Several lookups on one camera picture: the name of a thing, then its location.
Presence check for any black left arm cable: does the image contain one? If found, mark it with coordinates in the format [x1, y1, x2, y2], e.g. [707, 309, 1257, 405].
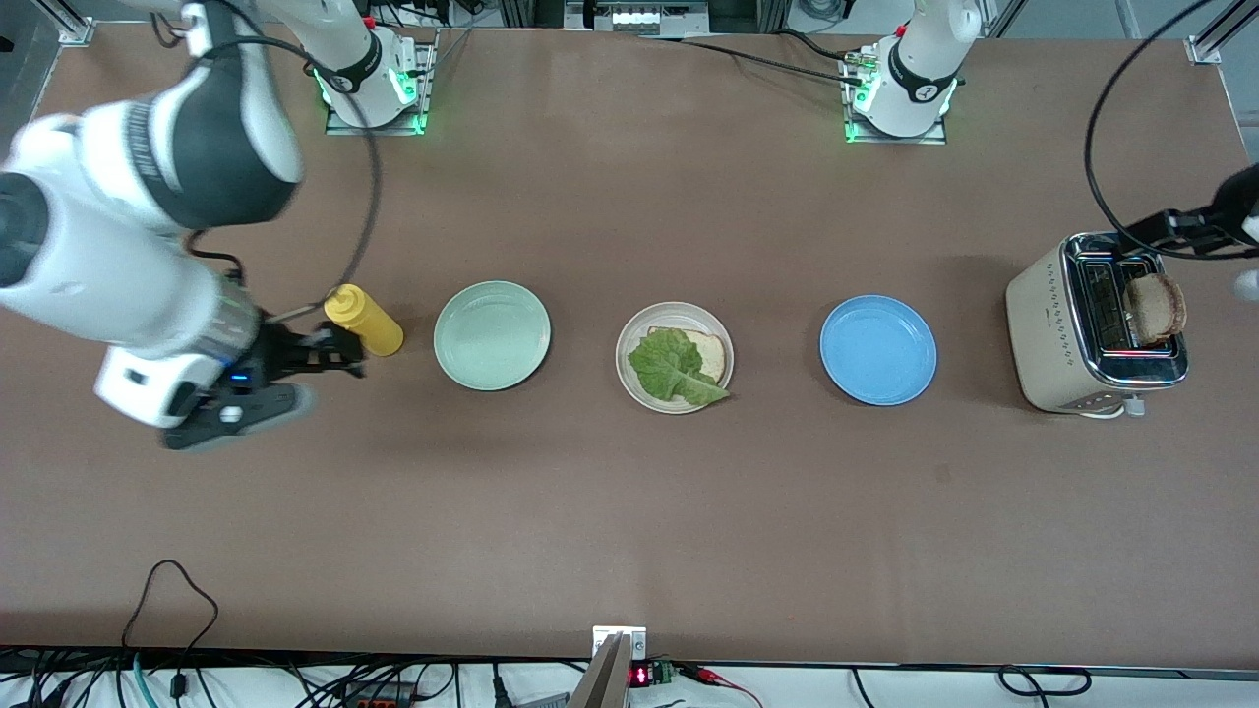
[1085, 0, 1259, 262]

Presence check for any white metal bracket plate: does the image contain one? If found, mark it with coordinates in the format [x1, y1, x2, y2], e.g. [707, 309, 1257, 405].
[593, 626, 648, 662]

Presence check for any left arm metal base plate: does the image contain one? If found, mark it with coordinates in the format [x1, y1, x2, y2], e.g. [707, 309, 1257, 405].
[844, 49, 950, 147]

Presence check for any red clip lead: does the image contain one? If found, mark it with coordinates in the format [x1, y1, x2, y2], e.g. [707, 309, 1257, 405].
[677, 664, 764, 708]

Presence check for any brown bread slice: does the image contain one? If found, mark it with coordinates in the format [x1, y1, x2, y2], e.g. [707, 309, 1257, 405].
[647, 326, 729, 384]
[1123, 273, 1187, 346]

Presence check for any cream and chrome toaster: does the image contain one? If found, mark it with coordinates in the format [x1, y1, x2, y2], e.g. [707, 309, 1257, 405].
[1005, 232, 1190, 420]

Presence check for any yellow squeeze bottle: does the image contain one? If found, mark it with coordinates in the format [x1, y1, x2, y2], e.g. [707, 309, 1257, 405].
[324, 283, 405, 357]

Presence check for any pale green plate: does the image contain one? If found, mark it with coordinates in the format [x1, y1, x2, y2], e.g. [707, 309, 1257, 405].
[434, 281, 552, 392]

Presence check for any black coiled cable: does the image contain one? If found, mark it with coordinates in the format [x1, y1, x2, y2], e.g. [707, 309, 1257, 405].
[998, 666, 1093, 698]

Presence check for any grey aluminium camera post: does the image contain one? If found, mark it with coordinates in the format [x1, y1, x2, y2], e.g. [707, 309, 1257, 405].
[569, 634, 630, 708]

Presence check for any thin black looped cable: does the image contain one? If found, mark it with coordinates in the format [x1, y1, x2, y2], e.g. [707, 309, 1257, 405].
[120, 560, 219, 699]

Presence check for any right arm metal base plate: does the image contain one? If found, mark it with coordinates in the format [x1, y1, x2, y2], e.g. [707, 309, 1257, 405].
[325, 29, 439, 137]

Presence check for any control box with lights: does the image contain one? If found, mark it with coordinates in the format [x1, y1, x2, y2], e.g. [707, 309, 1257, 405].
[564, 0, 711, 36]

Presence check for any blue plate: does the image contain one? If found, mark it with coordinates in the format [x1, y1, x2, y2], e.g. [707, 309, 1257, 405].
[820, 295, 938, 406]

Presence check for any green lettuce leaf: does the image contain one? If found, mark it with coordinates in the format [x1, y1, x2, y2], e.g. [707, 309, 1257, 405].
[628, 327, 732, 407]

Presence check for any aluminium frame profile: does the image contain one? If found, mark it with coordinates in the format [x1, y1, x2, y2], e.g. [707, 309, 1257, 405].
[34, 0, 96, 47]
[1185, 0, 1259, 66]

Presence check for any black cable on table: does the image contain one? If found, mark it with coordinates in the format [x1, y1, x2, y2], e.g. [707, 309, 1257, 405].
[639, 29, 867, 88]

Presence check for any beige plate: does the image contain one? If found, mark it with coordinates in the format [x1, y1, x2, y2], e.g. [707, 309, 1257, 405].
[616, 301, 735, 415]

